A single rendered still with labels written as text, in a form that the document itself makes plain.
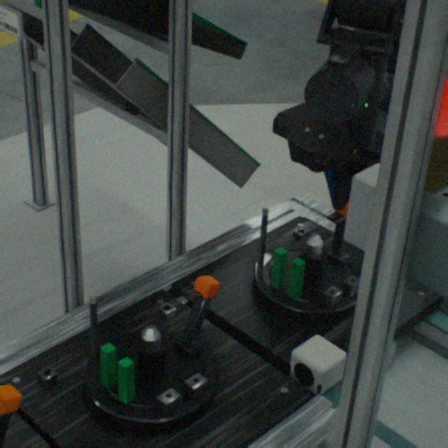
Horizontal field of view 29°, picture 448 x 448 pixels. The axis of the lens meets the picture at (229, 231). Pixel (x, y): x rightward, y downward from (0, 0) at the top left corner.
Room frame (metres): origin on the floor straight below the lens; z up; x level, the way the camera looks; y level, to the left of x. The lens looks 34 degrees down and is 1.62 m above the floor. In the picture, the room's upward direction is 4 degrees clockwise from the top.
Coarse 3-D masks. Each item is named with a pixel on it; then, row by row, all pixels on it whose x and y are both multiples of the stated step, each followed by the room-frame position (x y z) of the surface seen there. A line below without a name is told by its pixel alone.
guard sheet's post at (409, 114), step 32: (416, 0) 0.61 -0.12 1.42; (416, 32) 0.61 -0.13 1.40; (416, 64) 0.61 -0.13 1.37; (416, 96) 0.60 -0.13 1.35; (416, 128) 0.59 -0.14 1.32; (384, 160) 0.61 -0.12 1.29; (416, 160) 0.60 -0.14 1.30; (384, 192) 0.61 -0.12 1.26; (384, 224) 0.61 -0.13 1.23; (384, 256) 0.60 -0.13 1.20; (384, 288) 0.59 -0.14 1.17; (384, 320) 0.59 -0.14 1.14; (352, 352) 0.61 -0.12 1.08; (352, 384) 0.60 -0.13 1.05; (352, 416) 0.60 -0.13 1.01
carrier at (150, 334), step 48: (96, 336) 0.68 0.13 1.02; (144, 336) 0.66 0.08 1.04; (0, 384) 0.65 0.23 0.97; (96, 384) 0.64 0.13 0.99; (144, 384) 0.65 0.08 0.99; (192, 384) 0.64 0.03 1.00; (240, 384) 0.68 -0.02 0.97; (288, 384) 0.68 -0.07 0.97; (48, 432) 0.59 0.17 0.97; (96, 432) 0.60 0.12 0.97; (144, 432) 0.60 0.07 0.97; (192, 432) 0.60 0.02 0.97; (240, 432) 0.61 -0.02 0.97
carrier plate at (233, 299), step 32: (288, 224) 1.00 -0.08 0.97; (224, 256) 0.91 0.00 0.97; (256, 256) 0.91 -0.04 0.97; (352, 256) 0.93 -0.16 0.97; (192, 288) 0.84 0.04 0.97; (224, 288) 0.84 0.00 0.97; (224, 320) 0.78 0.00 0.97; (256, 320) 0.79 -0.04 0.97; (352, 320) 0.80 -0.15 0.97; (256, 352) 0.75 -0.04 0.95; (288, 352) 0.73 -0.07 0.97; (320, 384) 0.68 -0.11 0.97
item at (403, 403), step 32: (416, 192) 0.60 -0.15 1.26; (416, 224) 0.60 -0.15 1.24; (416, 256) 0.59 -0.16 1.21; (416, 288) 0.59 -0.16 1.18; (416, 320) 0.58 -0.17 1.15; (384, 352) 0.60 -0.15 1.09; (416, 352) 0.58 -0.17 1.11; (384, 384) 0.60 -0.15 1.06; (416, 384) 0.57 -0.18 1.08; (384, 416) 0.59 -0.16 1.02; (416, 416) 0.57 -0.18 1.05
